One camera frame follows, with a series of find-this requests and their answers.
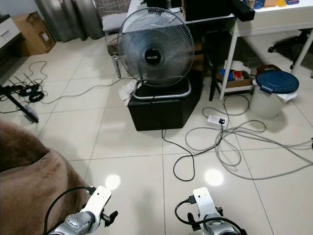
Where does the patterned fabric chair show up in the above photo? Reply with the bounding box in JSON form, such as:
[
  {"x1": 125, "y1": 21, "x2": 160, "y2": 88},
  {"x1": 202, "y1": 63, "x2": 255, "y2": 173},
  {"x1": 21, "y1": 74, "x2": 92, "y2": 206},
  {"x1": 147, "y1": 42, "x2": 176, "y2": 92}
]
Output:
[{"x1": 95, "y1": 0, "x2": 134, "y2": 79}]

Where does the white bucket with blue lid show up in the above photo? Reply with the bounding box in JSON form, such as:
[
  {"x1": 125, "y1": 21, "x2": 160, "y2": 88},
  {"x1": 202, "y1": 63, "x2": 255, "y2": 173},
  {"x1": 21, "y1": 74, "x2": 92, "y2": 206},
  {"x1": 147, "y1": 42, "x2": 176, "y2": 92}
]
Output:
[{"x1": 249, "y1": 70, "x2": 300, "y2": 120}]

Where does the brown cardboard box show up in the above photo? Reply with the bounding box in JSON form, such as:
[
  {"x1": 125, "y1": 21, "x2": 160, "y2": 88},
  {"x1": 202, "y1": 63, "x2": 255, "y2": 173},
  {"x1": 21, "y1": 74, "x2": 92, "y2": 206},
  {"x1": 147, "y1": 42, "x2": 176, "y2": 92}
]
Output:
[{"x1": 12, "y1": 12, "x2": 57, "y2": 56}]

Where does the black leather ottoman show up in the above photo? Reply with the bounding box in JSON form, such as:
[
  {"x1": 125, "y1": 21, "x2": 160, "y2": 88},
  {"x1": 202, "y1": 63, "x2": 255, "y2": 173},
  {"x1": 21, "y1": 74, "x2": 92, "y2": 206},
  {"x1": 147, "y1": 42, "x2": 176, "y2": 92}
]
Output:
[{"x1": 127, "y1": 72, "x2": 204, "y2": 132}]

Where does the coiled black cable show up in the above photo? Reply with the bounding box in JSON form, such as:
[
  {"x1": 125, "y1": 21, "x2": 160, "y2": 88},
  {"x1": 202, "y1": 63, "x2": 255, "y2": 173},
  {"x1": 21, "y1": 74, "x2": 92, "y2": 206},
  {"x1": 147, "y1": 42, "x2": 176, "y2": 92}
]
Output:
[{"x1": 19, "y1": 84, "x2": 45, "y2": 103}]

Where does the grey curtain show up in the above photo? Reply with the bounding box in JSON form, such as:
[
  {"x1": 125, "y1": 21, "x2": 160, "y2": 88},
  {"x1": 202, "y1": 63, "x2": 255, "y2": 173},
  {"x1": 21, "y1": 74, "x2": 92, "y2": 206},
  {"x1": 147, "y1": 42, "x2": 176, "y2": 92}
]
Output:
[{"x1": 34, "y1": 0, "x2": 104, "y2": 43}]

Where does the open box of clutter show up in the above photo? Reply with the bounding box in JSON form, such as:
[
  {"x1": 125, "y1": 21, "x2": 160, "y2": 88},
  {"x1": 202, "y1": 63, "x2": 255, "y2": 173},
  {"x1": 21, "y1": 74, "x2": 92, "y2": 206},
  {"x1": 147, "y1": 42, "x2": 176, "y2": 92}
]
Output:
[{"x1": 217, "y1": 59, "x2": 282, "y2": 94}]

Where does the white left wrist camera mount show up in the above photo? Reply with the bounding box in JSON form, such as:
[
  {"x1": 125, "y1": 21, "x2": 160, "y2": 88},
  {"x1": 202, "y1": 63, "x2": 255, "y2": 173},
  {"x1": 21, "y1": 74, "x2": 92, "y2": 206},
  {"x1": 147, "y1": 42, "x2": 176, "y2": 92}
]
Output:
[{"x1": 80, "y1": 185, "x2": 112, "y2": 217}]

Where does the thin dark cable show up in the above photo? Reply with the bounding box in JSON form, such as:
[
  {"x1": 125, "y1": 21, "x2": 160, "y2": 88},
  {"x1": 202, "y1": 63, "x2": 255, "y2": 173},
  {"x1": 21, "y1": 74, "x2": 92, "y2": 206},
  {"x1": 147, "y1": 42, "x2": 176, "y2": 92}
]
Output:
[{"x1": 24, "y1": 60, "x2": 135, "y2": 105}]

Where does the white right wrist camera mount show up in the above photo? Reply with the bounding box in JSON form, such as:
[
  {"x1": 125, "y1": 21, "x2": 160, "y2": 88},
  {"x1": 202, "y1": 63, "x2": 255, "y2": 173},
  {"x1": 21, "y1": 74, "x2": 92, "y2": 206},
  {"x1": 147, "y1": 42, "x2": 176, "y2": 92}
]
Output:
[{"x1": 192, "y1": 187, "x2": 219, "y2": 218}]

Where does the long grey cable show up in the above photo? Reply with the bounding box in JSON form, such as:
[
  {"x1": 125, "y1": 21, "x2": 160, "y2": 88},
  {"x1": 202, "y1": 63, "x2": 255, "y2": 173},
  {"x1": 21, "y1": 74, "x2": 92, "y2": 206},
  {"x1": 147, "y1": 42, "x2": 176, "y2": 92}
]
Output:
[{"x1": 185, "y1": 93, "x2": 313, "y2": 181}]

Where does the white table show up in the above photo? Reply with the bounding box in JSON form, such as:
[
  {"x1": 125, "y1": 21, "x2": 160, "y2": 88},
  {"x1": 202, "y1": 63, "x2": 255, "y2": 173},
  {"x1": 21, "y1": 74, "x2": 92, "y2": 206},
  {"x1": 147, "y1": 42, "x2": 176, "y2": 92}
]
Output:
[{"x1": 127, "y1": 0, "x2": 313, "y2": 101}]

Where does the white drawer cabinet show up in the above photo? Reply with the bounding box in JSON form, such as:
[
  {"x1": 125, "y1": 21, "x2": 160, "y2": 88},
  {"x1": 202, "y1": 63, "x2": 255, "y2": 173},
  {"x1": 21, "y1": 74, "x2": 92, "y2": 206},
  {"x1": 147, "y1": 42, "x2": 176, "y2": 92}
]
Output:
[{"x1": 0, "y1": 16, "x2": 22, "y2": 49}]

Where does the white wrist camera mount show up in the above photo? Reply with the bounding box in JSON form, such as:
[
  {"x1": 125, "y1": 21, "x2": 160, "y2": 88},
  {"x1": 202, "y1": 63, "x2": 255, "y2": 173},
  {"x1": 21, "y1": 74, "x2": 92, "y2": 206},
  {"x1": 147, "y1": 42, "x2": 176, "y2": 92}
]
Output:
[
  {"x1": 192, "y1": 187, "x2": 219, "y2": 218},
  {"x1": 80, "y1": 185, "x2": 112, "y2": 217}
]

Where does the black fan power cable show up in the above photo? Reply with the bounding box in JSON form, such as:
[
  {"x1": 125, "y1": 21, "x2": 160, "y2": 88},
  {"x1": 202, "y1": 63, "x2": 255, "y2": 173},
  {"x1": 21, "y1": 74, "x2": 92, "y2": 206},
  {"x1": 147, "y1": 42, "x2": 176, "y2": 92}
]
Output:
[{"x1": 160, "y1": 128, "x2": 224, "y2": 182}]

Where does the brown bean bag sofa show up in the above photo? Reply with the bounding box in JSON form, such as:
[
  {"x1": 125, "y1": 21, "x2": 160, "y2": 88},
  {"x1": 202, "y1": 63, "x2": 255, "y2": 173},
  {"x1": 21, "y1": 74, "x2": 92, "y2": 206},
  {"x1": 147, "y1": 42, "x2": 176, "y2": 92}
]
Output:
[{"x1": 0, "y1": 120, "x2": 91, "y2": 235}]

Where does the white power strip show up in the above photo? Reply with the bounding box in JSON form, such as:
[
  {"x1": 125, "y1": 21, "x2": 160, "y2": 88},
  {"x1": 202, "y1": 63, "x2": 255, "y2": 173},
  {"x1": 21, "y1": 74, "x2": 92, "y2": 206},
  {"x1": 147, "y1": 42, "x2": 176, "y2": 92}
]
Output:
[{"x1": 207, "y1": 115, "x2": 228, "y2": 128}]

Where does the black soundbar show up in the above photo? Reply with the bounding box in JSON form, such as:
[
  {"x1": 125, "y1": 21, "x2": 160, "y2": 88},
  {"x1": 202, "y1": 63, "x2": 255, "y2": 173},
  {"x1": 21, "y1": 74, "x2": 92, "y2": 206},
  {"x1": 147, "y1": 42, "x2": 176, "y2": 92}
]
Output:
[{"x1": 183, "y1": 0, "x2": 256, "y2": 22}]

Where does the crumpled white paper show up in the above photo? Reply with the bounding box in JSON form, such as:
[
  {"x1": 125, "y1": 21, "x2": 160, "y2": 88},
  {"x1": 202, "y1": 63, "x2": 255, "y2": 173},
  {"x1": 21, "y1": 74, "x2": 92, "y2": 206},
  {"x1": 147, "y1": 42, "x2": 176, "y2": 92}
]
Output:
[{"x1": 118, "y1": 79, "x2": 140, "y2": 101}]

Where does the black tripod stand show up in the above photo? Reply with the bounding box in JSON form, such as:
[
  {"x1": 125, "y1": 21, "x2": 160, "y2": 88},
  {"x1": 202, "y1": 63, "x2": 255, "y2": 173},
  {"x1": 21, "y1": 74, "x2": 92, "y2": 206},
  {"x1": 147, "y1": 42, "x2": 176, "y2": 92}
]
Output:
[{"x1": 0, "y1": 83, "x2": 40, "y2": 123}]

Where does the grey round floor fan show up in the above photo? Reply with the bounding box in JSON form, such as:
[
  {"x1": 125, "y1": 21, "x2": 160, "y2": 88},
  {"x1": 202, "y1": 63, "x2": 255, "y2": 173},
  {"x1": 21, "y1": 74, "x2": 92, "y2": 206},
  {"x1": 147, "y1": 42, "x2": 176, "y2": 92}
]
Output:
[{"x1": 117, "y1": 7, "x2": 196, "y2": 101}]

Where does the black office chair base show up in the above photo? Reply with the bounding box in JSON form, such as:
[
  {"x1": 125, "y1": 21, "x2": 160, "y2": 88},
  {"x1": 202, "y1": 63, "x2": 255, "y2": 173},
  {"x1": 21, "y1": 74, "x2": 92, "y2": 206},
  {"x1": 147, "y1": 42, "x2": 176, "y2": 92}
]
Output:
[{"x1": 268, "y1": 28, "x2": 313, "y2": 70}]

